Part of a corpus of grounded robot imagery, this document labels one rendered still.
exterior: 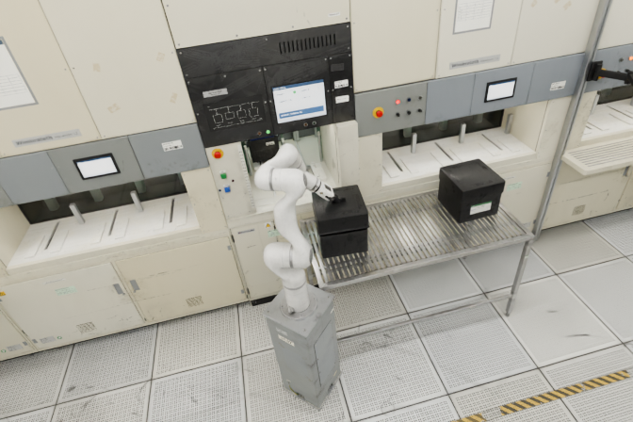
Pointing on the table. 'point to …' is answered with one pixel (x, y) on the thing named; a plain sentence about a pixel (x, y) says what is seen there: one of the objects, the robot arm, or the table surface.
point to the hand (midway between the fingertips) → (336, 198)
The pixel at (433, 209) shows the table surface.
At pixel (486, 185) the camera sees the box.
